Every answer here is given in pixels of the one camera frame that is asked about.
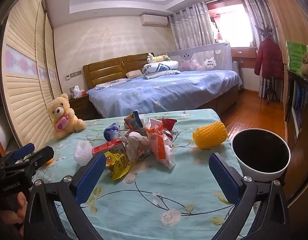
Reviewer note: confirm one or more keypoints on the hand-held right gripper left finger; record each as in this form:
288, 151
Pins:
91, 177

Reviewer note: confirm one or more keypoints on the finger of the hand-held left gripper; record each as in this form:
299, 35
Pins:
22, 152
42, 156

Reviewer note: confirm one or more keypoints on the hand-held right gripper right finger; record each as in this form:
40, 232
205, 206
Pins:
224, 177

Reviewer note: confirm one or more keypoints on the white round bin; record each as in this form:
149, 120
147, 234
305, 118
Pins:
261, 173

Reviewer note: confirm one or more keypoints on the blue white plastic wrapper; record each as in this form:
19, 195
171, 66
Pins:
111, 131

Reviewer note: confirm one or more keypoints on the orange blue snack wrapper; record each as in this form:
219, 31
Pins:
132, 122

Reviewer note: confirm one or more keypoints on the person's left hand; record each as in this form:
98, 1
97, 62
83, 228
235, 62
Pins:
20, 207

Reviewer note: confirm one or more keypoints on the yellow foam fruit net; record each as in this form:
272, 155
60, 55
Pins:
210, 135
49, 161

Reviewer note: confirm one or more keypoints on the yellow snack wrapper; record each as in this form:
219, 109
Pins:
117, 166

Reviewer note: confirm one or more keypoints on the red green drink carton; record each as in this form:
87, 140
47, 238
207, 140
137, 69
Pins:
107, 147

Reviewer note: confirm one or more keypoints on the beige teddy bear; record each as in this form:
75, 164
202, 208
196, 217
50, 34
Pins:
60, 110

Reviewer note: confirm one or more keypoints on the crumpled white paper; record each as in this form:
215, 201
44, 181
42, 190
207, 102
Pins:
134, 145

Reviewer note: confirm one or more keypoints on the cream louvered wardrobe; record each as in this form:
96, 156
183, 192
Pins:
23, 92

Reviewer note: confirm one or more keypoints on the wooden nightstand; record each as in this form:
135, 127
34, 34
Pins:
80, 107

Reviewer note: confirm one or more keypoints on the teal floral bed sheet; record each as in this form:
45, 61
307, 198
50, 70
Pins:
156, 187

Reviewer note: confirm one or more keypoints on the tissue box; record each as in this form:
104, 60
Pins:
75, 92

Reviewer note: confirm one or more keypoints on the white orange plastic bag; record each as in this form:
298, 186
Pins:
159, 142

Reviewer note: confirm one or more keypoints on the red snack packet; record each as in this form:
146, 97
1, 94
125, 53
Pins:
169, 124

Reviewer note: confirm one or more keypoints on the black glossy cabinet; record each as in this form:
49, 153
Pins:
306, 140

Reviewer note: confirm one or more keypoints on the blue print pillow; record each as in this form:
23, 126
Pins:
111, 83

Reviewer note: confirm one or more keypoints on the dark wooden coat rack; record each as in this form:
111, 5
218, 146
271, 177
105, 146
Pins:
270, 90

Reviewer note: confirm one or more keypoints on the blue floral bedspread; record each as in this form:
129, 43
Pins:
164, 92

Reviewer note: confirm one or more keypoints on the white radiator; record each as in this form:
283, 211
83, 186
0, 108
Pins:
236, 72

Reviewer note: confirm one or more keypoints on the wooden bed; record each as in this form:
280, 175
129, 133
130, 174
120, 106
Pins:
106, 70

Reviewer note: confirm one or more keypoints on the beige pillow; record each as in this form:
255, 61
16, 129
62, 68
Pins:
132, 74

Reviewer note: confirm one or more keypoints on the pink plush toy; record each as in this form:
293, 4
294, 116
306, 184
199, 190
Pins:
191, 65

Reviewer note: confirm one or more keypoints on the wooden window desk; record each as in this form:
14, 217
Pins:
242, 53

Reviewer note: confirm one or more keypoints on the folded white blue blanket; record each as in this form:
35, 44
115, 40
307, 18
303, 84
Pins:
160, 68

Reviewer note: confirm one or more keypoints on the red padded jacket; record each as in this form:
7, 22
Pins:
268, 57

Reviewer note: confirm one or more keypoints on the yellow white plush toy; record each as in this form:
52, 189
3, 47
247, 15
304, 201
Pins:
157, 58

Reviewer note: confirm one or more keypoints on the stack of green boxes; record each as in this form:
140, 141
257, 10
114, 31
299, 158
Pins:
295, 55

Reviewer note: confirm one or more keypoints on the bright window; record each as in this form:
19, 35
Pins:
234, 27

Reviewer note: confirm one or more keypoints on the grey patterned curtain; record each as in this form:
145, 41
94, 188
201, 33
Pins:
259, 10
191, 27

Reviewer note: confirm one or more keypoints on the white air conditioner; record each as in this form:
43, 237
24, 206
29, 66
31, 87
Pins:
154, 20

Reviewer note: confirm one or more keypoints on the tall wooden cabinet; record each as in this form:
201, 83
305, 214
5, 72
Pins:
286, 12

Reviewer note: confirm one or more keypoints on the wall switch panel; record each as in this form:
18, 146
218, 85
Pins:
74, 75

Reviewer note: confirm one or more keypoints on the grey bed guard rail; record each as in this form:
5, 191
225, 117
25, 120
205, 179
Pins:
194, 53

